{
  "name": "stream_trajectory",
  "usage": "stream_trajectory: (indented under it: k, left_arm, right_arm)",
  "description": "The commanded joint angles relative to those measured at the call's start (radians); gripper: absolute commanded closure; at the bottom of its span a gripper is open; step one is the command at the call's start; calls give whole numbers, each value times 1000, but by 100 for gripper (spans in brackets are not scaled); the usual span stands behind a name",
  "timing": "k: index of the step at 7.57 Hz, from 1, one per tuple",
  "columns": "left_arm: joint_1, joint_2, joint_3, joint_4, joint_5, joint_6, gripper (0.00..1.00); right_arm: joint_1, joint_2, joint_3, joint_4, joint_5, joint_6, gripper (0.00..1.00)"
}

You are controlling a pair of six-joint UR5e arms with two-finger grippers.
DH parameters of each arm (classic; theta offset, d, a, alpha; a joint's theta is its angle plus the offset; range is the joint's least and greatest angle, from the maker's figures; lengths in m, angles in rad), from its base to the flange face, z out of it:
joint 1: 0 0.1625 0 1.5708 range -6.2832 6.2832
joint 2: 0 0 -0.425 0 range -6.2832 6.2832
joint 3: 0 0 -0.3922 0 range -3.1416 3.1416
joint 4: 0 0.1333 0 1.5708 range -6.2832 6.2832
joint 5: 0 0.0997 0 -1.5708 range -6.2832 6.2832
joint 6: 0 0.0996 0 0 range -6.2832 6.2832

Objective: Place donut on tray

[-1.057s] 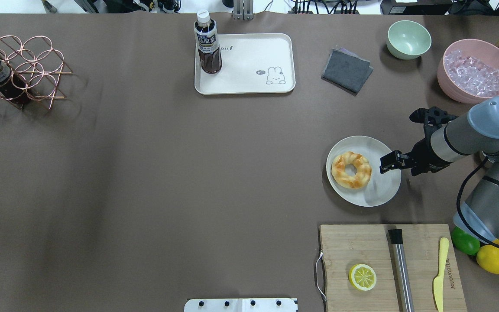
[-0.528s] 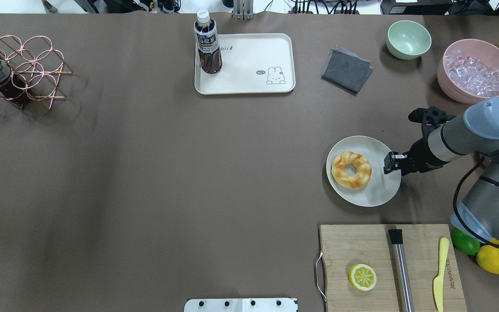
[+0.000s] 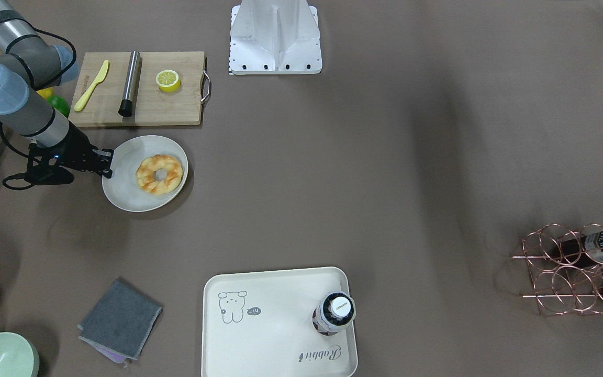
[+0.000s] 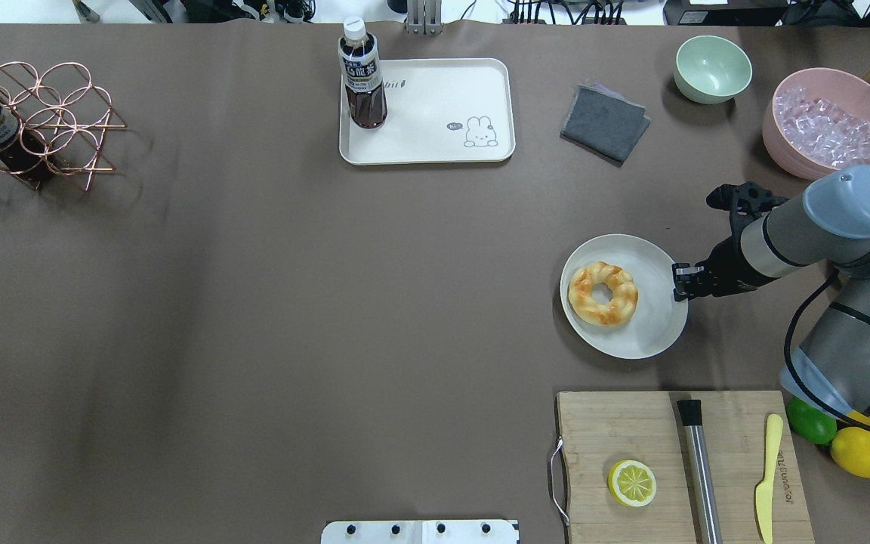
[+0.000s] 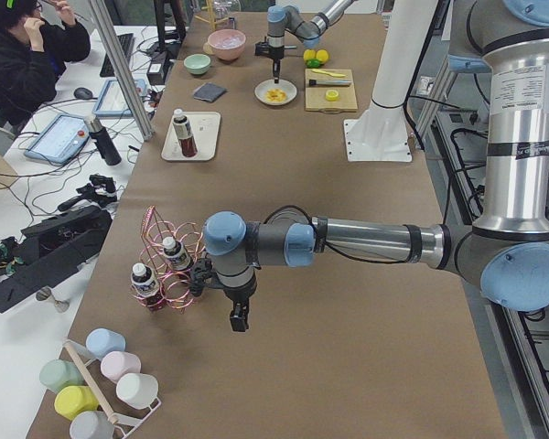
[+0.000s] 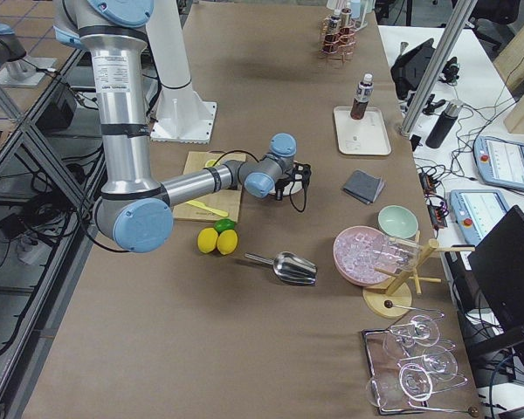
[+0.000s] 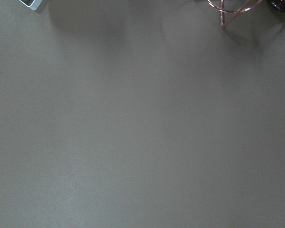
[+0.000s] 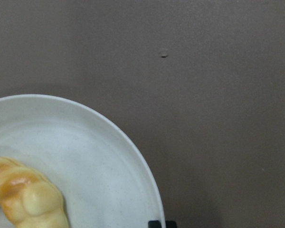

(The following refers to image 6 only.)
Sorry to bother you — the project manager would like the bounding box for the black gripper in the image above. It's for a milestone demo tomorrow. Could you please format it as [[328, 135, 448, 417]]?
[[273, 161, 311, 201]]

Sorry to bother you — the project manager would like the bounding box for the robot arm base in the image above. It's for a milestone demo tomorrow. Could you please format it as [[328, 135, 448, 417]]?
[[146, 1, 217, 144]]

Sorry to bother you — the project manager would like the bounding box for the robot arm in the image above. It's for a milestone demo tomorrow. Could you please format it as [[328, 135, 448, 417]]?
[[54, 1, 297, 253]]

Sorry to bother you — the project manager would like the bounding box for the white tray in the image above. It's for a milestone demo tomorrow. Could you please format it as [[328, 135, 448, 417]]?
[[333, 106, 391, 156]]

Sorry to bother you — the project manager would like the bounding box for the tea bottle on tray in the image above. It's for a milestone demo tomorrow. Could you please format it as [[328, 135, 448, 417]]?
[[350, 73, 374, 120]]

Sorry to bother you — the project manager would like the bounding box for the wine glass on mirror tray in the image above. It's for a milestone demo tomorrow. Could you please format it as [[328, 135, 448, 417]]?
[[365, 362, 468, 410]]

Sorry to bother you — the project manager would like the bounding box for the folded grey cloth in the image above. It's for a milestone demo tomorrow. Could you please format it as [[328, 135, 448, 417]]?
[[342, 169, 385, 204]]

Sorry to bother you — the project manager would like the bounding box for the wooden cutting board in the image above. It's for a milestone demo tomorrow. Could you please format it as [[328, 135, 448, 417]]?
[[172, 151, 242, 222]]

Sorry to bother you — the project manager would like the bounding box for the green lime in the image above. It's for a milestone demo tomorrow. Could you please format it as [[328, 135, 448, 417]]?
[[213, 218, 236, 234]]

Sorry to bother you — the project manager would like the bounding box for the metal scoop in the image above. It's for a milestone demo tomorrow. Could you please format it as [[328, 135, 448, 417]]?
[[245, 251, 317, 286]]

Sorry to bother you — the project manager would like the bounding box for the right yellow lemon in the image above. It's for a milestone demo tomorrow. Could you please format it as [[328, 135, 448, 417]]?
[[217, 230, 238, 255]]

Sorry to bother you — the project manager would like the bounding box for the yellow lemon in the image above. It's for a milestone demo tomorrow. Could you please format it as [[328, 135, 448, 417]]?
[[196, 227, 219, 253], [217, 230, 238, 255]]

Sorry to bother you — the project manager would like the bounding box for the pink bowl with ice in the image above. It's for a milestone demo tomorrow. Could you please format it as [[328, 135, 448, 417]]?
[[333, 226, 397, 287]]

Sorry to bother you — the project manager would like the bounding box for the mint green bowl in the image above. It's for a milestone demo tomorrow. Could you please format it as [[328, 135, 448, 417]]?
[[377, 205, 418, 239]]

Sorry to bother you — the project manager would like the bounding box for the yellow plastic knife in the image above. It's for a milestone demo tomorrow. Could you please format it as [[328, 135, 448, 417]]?
[[186, 200, 229, 218]]

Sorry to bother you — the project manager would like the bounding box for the left yellow lemon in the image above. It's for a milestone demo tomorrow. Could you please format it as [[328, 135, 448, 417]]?
[[196, 227, 219, 253]]

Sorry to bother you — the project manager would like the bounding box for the glass on wooden stand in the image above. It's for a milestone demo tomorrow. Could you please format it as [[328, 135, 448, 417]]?
[[371, 236, 421, 273]]

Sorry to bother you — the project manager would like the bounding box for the tea bottle in rack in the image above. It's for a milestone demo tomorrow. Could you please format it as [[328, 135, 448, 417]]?
[[323, 16, 340, 50]]

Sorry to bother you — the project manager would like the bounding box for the black thermos bottle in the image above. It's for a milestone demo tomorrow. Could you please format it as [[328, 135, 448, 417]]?
[[425, 100, 463, 148]]

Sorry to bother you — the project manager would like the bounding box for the wooden glass stand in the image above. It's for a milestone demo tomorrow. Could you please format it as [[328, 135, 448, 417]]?
[[362, 239, 475, 319]]

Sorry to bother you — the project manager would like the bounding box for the lower teach pendant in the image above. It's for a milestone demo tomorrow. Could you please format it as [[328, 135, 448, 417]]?
[[449, 189, 510, 245]]

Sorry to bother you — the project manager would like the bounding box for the teach pendant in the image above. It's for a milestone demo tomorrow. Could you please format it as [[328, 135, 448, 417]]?
[[449, 189, 510, 245], [473, 136, 524, 191]]

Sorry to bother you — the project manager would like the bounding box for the upper teach pendant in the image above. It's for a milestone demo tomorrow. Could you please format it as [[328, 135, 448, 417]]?
[[473, 136, 524, 191]]

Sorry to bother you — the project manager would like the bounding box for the black monitor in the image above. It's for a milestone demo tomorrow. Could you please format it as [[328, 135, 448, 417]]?
[[468, 205, 524, 332]]

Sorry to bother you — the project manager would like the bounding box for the copper wire bottle rack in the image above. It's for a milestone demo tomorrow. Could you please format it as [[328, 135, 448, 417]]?
[[318, 10, 356, 64]]

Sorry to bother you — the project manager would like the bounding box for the aluminium frame post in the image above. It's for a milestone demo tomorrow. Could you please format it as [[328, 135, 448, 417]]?
[[399, 0, 477, 138]]

